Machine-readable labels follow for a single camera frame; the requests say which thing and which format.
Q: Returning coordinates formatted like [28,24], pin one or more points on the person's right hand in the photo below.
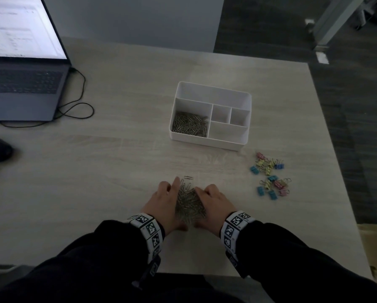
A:
[217,211]

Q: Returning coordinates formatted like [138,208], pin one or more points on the person's left hand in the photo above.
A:
[163,211]

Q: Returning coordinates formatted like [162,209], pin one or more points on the pile of silver paper clips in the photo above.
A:
[188,205]
[190,124]

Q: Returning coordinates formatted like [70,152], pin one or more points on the group of colourful binder clips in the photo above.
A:
[272,178]

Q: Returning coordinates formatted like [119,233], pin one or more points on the white compartment organizer tray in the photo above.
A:
[228,132]

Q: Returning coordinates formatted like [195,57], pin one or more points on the person's right forearm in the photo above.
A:
[302,265]

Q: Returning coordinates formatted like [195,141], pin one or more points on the person's left forearm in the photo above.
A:
[81,265]

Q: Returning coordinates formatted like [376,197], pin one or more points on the person's black trousers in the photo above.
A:
[182,291]

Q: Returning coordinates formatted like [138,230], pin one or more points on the right wristband with square markers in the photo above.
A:
[232,227]

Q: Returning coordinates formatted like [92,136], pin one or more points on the wristband with square markers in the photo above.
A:
[147,228]
[232,227]

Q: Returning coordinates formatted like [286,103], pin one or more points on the left wristband with square markers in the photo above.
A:
[147,228]

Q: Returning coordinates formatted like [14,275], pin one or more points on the grey laptop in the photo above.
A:
[18,107]

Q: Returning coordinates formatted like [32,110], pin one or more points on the white floor plate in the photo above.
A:
[322,58]

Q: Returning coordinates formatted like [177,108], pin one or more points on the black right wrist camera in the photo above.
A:
[234,263]

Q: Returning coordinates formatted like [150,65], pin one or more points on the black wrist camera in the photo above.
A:
[153,268]
[234,263]

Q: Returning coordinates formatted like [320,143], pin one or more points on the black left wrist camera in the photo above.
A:
[153,268]

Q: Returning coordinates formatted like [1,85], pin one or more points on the grey metal post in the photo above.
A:
[336,18]

